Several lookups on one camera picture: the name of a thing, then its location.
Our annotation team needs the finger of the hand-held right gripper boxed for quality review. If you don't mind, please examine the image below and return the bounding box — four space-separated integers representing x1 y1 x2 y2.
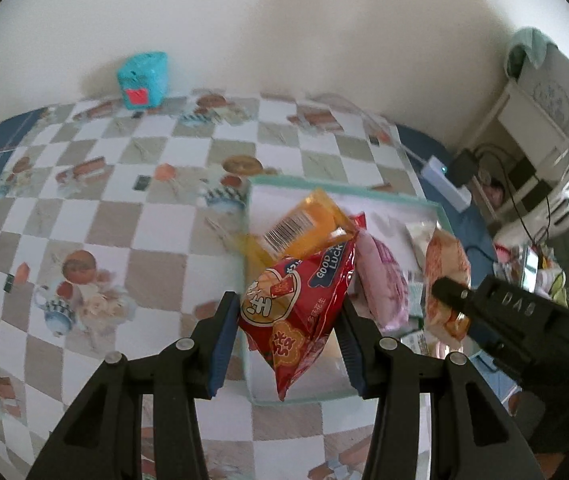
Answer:
431 276 485 321

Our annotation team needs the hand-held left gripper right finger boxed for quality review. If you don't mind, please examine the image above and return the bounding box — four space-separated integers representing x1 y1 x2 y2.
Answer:
339 304 538 480

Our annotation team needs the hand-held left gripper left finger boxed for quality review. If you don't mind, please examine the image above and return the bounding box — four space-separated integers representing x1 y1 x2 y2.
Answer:
27 291 241 480

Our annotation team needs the orange pastry packet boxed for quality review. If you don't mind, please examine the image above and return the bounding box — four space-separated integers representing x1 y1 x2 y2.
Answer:
423 227 473 351

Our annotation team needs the rice cracker packet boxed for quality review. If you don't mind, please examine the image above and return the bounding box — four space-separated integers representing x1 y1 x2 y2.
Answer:
405 220 440 273

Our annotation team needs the red snack packet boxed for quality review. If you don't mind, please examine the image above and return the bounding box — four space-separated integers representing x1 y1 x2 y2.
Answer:
238 240 358 402

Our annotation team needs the pink snack packet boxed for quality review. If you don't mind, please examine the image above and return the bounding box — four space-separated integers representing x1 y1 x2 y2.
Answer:
353 229 411 332

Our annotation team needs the yellow cake packet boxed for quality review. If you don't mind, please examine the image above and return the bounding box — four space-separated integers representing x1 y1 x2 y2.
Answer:
244 188 360 281

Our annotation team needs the white tray with teal rim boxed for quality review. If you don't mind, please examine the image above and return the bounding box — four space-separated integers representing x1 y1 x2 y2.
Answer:
242 175 453 406

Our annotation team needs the pile of colourful wrappers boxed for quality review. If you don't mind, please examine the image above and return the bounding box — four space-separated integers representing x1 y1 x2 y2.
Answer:
495 240 569 306

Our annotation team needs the white power strip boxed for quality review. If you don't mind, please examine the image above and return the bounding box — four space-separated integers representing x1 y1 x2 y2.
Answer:
422 156 471 211

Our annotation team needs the black power adapter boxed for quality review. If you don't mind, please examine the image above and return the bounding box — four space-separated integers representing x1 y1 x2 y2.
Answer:
447 149 480 190

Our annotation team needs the white furniture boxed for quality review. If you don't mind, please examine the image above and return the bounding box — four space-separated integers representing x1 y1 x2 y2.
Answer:
465 27 569 221

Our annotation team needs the teal cloth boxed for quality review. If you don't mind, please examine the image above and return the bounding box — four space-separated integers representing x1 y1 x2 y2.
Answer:
507 26 558 68

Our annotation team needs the teal tin box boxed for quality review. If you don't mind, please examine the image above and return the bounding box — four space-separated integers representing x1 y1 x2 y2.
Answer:
116 51 169 110

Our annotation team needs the black cable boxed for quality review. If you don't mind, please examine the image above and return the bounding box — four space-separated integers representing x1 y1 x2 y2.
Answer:
469 142 555 261

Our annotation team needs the thin white cable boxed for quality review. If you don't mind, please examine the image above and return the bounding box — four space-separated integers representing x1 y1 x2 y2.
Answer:
359 110 428 163

